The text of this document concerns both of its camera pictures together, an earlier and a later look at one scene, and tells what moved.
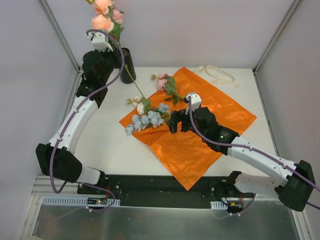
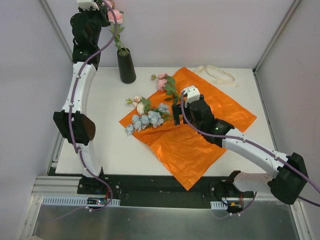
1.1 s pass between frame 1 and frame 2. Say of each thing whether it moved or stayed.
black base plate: stayed
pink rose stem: moved
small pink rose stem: stayed
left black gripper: moved
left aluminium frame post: stayed
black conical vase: stayed
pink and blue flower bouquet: stayed
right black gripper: moved
